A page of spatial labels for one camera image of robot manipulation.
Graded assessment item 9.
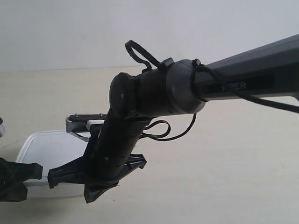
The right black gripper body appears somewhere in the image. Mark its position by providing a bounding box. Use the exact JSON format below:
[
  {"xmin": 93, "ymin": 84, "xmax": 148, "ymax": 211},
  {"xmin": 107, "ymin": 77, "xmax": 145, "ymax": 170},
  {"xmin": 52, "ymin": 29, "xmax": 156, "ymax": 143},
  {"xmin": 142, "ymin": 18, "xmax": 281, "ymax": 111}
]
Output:
[{"xmin": 84, "ymin": 112, "xmax": 147, "ymax": 203}]

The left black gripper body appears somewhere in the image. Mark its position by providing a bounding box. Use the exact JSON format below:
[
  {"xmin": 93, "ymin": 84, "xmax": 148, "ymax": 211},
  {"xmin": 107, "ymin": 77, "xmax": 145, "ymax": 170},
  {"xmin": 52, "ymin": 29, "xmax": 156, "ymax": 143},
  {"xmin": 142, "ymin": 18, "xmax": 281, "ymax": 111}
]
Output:
[{"xmin": 0, "ymin": 158, "xmax": 28, "ymax": 202}]

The white lidded plastic container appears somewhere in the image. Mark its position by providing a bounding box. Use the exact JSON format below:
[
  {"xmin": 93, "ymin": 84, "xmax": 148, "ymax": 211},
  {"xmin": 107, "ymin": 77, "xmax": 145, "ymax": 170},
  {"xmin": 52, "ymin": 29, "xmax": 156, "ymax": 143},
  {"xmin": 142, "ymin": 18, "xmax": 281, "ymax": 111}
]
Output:
[{"xmin": 15, "ymin": 130, "xmax": 87, "ymax": 198}]

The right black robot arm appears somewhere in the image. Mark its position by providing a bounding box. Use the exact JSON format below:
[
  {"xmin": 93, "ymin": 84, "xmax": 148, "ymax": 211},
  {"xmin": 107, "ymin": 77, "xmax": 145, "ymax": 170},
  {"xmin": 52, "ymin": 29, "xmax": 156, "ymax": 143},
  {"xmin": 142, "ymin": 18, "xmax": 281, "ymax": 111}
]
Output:
[{"xmin": 47, "ymin": 35, "xmax": 299, "ymax": 203}]

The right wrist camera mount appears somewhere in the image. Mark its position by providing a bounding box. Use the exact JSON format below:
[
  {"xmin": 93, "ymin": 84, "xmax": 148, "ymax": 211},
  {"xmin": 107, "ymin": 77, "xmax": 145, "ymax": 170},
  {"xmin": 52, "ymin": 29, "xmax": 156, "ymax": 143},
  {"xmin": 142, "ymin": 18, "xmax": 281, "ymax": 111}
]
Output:
[{"xmin": 65, "ymin": 113, "xmax": 107, "ymax": 142}]

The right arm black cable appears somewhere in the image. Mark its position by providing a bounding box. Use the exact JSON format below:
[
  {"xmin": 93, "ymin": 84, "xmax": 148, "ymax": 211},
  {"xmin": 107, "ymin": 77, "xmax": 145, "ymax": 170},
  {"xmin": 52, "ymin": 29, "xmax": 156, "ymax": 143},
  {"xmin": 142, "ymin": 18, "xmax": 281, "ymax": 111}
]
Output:
[{"xmin": 125, "ymin": 40, "xmax": 299, "ymax": 142}]

